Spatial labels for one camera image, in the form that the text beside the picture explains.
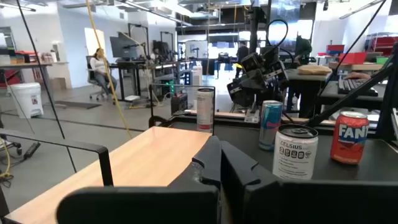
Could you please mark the dark computer monitor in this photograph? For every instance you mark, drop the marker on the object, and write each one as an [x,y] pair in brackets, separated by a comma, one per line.
[122,46]

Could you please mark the brown padded package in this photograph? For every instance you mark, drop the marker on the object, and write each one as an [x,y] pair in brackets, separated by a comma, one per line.
[314,70]

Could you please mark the black office chair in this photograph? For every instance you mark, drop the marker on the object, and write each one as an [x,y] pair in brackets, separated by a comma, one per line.
[93,84]

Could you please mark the red storage bin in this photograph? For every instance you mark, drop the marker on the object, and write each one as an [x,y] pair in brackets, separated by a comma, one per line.
[353,58]

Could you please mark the white trash bin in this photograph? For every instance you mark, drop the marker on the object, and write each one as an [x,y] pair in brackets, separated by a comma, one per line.
[26,99]

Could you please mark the standing person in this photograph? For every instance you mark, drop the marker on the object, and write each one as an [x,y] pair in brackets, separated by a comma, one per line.
[242,54]

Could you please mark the white Celsius can red band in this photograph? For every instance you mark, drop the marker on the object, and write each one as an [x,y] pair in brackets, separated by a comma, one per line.
[205,109]

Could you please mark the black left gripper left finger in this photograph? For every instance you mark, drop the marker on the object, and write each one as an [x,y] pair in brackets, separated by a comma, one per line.
[186,202]

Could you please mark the black power strip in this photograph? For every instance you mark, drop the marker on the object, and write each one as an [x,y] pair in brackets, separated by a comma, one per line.
[31,150]

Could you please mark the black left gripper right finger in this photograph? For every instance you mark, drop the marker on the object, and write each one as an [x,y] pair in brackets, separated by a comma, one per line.
[311,205]

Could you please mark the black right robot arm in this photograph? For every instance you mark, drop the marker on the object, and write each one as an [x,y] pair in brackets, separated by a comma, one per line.
[267,74]

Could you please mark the white Celsius can black lid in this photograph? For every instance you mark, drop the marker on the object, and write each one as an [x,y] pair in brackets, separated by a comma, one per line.
[293,158]

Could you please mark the red Fanta can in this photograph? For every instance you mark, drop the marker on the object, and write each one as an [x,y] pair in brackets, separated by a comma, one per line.
[348,146]

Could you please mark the black table mat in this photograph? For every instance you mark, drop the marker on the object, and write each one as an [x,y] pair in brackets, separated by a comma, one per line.
[342,171]

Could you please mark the black keyboard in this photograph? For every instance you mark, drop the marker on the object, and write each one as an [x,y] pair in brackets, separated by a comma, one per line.
[354,85]

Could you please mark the black diagonal frame strut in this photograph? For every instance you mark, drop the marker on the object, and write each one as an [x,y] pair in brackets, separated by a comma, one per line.
[351,96]

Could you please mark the seated person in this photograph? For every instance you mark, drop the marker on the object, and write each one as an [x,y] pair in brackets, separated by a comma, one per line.
[99,67]

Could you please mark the person's hand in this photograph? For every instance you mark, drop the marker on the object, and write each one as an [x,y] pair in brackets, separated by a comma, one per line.
[357,75]

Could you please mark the blue silver Red Bull can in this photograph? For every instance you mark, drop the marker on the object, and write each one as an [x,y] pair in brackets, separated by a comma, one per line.
[270,124]

